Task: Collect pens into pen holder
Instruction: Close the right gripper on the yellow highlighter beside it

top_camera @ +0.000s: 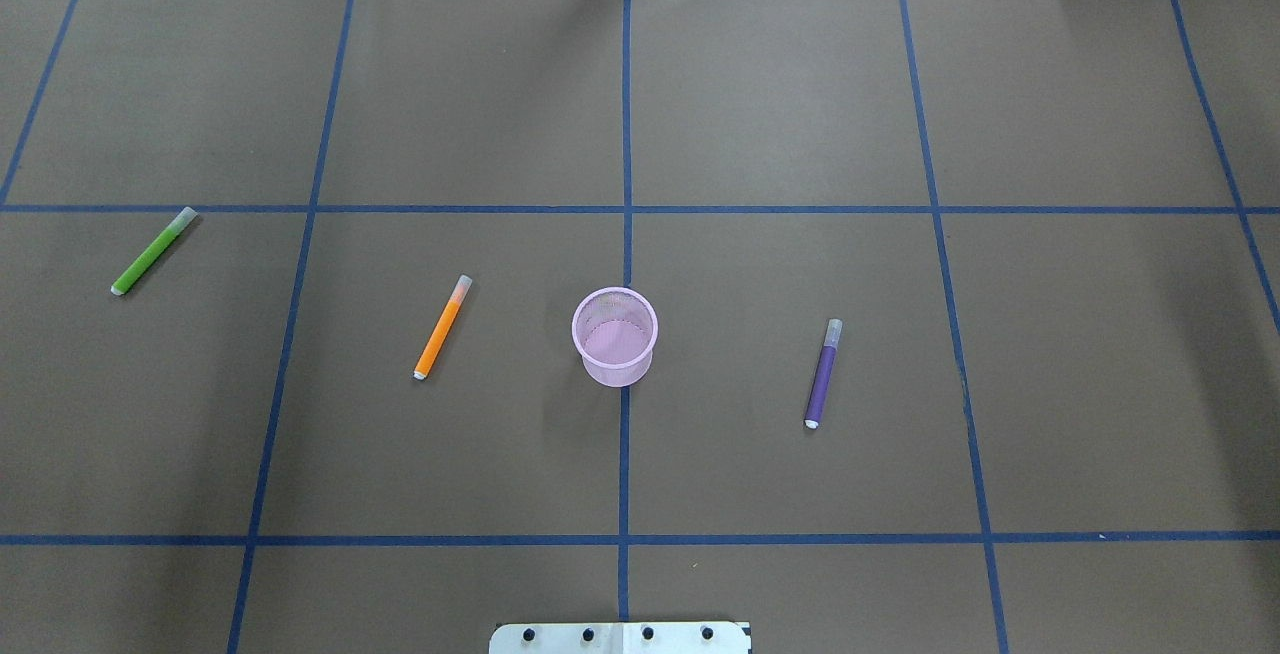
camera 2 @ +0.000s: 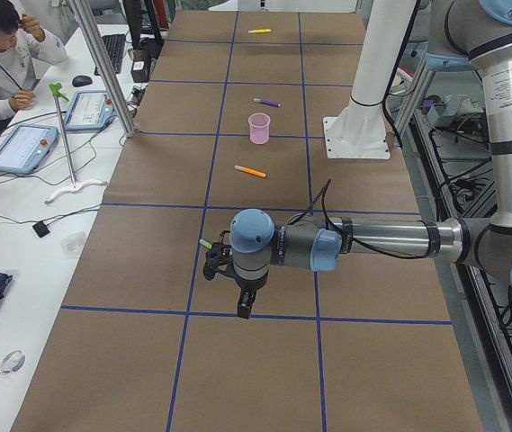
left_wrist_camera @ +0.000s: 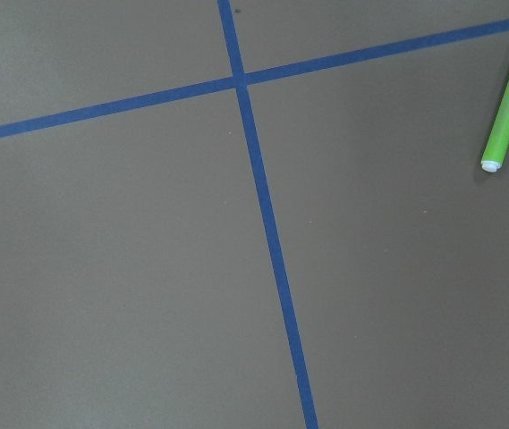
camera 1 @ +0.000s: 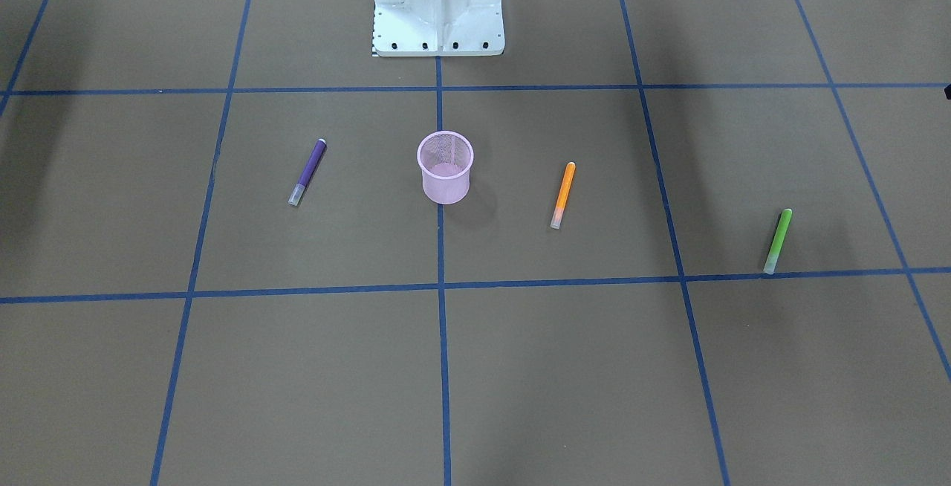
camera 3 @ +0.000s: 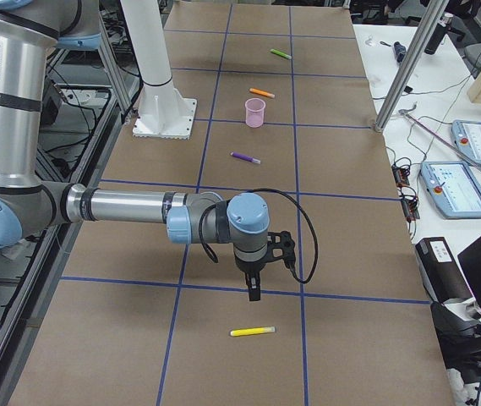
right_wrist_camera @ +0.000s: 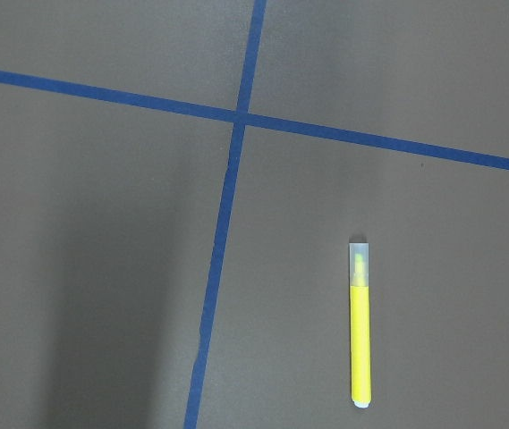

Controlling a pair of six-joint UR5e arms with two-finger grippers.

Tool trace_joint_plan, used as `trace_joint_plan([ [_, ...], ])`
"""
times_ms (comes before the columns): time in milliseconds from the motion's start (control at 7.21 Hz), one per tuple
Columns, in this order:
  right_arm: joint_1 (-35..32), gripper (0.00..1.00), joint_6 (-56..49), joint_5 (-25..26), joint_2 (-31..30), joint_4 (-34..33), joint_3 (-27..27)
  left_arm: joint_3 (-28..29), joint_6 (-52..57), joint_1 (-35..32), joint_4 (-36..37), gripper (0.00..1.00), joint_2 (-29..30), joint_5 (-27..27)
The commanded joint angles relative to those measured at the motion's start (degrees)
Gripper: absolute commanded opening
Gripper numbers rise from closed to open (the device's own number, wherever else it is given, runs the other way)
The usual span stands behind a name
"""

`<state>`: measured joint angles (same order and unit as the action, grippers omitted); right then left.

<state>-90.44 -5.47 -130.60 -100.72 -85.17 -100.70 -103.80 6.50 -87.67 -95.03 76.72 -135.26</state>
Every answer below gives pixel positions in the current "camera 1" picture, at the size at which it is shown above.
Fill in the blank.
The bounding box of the green marker pen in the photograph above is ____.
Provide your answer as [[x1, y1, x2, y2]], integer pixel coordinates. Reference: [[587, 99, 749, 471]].
[[763, 208, 793, 275]]

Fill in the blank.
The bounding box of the orange marker pen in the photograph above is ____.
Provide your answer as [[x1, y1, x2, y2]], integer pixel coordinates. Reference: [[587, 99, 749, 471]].
[[550, 161, 577, 230]]

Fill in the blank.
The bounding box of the purple marker pen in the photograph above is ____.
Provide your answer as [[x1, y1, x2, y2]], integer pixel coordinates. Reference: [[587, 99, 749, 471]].
[[288, 138, 327, 207]]

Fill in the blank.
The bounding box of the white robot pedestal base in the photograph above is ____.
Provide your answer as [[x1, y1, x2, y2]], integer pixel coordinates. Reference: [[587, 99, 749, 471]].
[[371, 0, 506, 57]]

